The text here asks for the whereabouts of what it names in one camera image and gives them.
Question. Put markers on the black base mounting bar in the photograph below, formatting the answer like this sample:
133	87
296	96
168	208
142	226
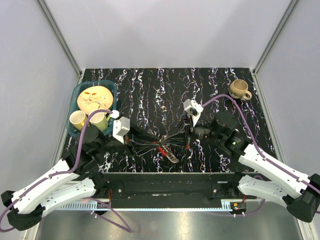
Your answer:
161	191

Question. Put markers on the cream floral plate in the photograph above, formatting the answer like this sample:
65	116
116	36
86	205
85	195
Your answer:
95	98

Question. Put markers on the yellow mug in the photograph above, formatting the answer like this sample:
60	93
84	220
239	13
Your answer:
100	120
78	119

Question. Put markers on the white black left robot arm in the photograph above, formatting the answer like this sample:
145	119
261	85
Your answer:
72	178

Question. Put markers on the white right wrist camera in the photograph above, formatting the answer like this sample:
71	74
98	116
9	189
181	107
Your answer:
194	109

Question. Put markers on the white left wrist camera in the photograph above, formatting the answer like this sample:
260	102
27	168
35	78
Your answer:
120	128

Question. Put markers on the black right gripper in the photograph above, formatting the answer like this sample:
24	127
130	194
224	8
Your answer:
187	126

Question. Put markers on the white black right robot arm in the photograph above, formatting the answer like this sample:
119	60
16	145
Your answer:
298	192

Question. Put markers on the beige ceramic cup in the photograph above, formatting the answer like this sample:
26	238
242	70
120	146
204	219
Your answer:
239	89

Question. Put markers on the teal plastic bin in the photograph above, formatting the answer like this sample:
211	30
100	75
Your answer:
82	86

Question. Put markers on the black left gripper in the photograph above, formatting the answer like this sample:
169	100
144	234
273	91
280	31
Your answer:
131	140

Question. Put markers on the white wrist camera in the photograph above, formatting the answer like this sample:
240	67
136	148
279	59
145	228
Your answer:
194	109
120	128

